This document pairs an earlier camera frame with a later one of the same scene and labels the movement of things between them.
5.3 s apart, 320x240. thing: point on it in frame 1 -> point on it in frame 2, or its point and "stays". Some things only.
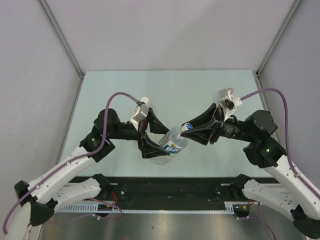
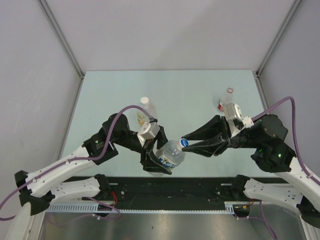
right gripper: [210, 132] -> [211, 128]
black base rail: [144, 193] stays
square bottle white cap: [145, 99] stays
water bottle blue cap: [187, 126] -> [170, 154]
